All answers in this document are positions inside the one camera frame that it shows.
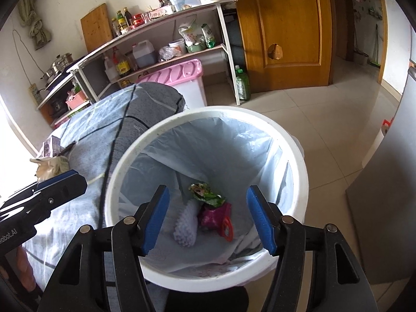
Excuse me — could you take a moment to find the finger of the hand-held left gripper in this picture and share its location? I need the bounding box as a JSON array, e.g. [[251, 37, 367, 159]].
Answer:
[[0, 170, 88, 227]]

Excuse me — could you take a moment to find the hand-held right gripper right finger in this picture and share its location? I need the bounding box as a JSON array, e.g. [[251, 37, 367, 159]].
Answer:
[[246, 185, 379, 312]]

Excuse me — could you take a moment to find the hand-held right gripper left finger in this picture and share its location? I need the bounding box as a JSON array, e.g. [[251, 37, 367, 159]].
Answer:
[[37, 185, 170, 312]]

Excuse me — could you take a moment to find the beige paper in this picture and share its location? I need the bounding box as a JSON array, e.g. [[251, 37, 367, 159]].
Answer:
[[30, 155, 70, 181]]

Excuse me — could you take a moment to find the purple drink carton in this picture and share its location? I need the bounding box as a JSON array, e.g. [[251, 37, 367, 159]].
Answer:
[[42, 136, 62, 158]]

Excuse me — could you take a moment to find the white plastic trash bin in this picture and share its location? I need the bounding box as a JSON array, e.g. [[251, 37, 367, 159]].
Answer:
[[104, 106, 309, 288]]

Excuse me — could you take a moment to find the person's left hand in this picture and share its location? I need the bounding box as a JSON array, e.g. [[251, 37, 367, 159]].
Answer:
[[15, 245, 37, 295]]

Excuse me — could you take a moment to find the white foam fruit net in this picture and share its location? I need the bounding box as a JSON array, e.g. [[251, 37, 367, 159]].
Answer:
[[173, 198, 199, 248]]

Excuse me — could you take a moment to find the red plastic piece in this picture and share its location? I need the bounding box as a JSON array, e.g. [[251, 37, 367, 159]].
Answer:
[[221, 218, 235, 243]]

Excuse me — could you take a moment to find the blue plaid blanket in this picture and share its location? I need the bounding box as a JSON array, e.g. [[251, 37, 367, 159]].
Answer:
[[24, 83, 186, 312]]

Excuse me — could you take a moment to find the magenta snack wrapper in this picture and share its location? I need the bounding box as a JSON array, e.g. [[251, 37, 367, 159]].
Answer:
[[199, 201, 233, 231]]

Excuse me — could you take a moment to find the green snack wrapper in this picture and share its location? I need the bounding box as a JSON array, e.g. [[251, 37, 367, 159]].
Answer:
[[188, 182, 226, 208]]

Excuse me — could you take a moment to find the translucent bin liner bag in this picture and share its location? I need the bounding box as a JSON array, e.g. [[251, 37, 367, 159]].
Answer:
[[119, 117, 304, 274]]

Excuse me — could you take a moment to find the pink plastic basket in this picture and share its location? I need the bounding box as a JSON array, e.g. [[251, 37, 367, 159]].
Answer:
[[66, 91, 90, 110]]

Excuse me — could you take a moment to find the white power strip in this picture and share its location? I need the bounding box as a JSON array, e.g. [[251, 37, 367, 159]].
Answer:
[[29, 84, 42, 106]]

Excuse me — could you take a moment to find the black induction cooker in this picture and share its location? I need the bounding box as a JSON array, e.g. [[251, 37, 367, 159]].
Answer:
[[45, 71, 70, 90]]

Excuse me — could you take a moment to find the stainless steel steamer pot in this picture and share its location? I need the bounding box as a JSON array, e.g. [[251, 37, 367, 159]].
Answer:
[[41, 53, 74, 83]]

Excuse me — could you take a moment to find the white plastic bottle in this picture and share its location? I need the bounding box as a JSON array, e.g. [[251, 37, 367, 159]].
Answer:
[[104, 55, 119, 83]]

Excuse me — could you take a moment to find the grey refrigerator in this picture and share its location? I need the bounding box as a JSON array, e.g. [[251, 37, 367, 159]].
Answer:
[[346, 68, 416, 287]]

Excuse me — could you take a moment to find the yellow label oil bottle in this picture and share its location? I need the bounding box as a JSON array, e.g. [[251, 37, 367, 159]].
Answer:
[[112, 47, 131, 79]]

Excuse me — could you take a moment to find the green detergent bottle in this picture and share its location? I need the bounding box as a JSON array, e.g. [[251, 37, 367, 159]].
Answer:
[[234, 66, 251, 101]]

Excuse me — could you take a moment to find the pink lid storage box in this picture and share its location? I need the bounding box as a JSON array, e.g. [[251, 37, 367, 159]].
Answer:
[[135, 59, 206, 108]]

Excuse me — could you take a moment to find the dark liquid plastic jug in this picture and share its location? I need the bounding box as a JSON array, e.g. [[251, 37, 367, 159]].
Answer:
[[132, 40, 157, 69]]

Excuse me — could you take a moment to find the hanging green cloth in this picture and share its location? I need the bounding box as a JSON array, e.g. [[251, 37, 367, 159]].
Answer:
[[18, 0, 53, 51]]

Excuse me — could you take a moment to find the bamboo cutting board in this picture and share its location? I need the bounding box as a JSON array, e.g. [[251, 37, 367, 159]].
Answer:
[[81, 3, 113, 53]]

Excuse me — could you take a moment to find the clear plastic bag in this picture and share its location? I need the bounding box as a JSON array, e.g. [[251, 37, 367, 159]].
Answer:
[[158, 45, 178, 62]]

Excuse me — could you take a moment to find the green glass sauce bottle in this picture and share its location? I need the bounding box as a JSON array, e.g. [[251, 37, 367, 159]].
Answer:
[[116, 10, 128, 35]]

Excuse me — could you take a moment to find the white plastic tub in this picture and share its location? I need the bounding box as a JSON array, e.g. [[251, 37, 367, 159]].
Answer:
[[168, 38, 189, 56]]

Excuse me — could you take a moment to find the white food bag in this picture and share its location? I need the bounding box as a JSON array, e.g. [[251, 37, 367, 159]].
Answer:
[[178, 18, 207, 44]]

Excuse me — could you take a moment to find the green and white bottle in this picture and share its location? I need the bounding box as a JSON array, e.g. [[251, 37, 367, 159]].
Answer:
[[201, 23, 217, 49]]

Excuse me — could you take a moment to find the pink rectangular container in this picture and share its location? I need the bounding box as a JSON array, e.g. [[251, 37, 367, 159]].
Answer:
[[148, 6, 173, 18]]

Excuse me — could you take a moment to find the wooden door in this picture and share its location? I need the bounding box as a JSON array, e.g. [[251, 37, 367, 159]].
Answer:
[[232, 0, 335, 95]]

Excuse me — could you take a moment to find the white metal shelf rack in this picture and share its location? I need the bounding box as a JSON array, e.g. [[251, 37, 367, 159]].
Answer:
[[37, 0, 243, 127]]

